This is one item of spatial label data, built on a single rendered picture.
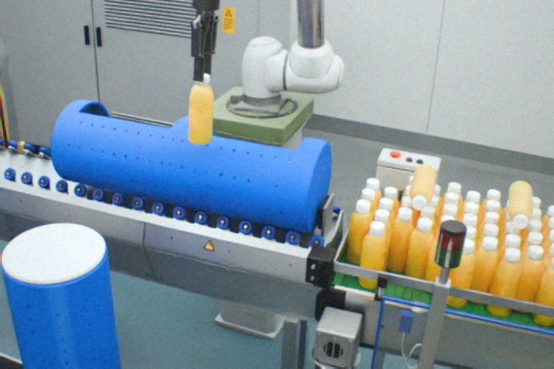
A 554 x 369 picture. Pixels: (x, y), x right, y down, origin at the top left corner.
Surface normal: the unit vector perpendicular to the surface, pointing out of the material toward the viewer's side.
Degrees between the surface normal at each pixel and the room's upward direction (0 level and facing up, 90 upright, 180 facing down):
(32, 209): 70
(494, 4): 90
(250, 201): 95
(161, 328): 0
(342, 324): 0
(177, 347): 0
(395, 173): 90
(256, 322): 90
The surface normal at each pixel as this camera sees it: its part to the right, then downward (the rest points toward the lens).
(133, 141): -0.22, -0.29
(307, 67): -0.24, 0.59
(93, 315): 0.79, 0.30
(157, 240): -0.29, 0.08
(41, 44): -0.37, 0.41
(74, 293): 0.58, 0.38
